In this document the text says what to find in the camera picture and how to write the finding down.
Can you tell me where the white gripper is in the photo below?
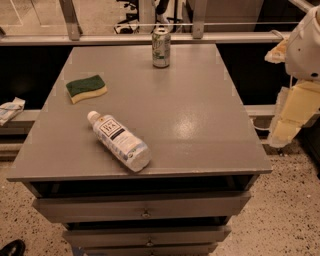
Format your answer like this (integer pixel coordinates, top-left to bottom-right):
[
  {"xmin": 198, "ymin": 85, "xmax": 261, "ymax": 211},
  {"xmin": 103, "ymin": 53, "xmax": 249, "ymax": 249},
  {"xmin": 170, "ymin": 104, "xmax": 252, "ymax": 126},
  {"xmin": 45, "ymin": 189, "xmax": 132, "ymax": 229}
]
[{"xmin": 264, "ymin": 6, "xmax": 320, "ymax": 148}]

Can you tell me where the green white 7up can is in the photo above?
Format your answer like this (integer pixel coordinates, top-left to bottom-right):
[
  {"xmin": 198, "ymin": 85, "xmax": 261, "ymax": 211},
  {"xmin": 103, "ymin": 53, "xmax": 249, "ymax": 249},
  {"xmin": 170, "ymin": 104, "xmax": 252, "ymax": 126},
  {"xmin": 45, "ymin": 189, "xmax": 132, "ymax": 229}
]
[{"xmin": 152, "ymin": 27, "xmax": 171, "ymax": 68}]

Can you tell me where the clear plastic tea bottle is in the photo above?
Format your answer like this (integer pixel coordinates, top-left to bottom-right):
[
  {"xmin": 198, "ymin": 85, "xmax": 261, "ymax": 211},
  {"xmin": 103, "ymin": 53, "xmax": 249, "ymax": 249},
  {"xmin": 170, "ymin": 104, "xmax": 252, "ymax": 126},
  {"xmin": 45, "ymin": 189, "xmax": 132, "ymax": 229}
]
[{"xmin": 87, "ymin": 111, "xmax": 151, "ymax": 172}]

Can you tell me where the grey drawer cabinet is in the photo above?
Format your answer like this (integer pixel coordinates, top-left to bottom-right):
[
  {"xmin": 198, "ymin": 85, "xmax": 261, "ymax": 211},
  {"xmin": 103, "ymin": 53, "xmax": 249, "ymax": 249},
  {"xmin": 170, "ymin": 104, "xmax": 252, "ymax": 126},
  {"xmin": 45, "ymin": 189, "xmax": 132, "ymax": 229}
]
[{"xmin": 9, "ymin": 44, "xmax": 271, "ymax": 256}]

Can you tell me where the black office chair base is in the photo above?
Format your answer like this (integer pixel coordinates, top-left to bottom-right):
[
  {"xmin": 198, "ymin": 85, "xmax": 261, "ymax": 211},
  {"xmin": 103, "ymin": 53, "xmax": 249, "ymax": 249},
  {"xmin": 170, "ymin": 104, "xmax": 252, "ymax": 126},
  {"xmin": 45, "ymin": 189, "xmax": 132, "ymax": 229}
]
[{"xmin": 114, "ymin": 0, "xmax": 182, "ymax": 34}]

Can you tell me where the top drawer knob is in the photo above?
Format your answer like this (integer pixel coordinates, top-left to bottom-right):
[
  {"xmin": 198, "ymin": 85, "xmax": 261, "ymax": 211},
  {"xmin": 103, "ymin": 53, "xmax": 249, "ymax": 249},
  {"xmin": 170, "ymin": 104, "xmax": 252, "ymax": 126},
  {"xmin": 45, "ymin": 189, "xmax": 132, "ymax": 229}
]
[{"xmin": 141, "ymin": 210, "xmax": 151, "ymax": 219}]

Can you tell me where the drawer knob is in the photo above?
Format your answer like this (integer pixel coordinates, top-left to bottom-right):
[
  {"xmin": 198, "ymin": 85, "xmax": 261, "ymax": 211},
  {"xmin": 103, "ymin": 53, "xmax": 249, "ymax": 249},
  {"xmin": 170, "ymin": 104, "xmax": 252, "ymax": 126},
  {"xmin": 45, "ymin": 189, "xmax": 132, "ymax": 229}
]
[
  {"xmin": 141, "ymin": 210, "xmax": 151, "ymax": 219},
  {"xmin": 146, "ymin": 239, "xmax": 154, "ymax": 247}
]

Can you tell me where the green yellow sponge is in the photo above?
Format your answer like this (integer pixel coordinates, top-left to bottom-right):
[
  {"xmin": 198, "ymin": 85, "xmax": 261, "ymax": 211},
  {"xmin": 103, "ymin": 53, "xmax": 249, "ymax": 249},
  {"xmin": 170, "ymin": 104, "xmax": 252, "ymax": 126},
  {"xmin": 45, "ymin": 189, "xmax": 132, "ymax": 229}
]
[{"xmin": 66, "ymin": 75, "xmax": 107, "ymax": 104}]

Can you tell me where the white folded cloth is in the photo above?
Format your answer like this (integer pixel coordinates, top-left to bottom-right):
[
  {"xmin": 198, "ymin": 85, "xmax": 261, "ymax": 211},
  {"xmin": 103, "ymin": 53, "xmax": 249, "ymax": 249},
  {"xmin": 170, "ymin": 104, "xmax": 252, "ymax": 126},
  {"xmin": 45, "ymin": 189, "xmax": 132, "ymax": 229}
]
[{"xmin": 0, "ymin": 97, "xmax": 25, "ymax": 126}]

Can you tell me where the black shoe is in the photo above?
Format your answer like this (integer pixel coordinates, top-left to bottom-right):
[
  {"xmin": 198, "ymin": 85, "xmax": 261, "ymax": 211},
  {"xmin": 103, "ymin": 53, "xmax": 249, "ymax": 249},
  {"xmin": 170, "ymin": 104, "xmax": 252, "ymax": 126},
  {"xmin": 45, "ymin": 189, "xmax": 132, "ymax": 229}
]
[{"xmin": 0, "ymin": 239, "xmax": 26, "ymax": 256}]

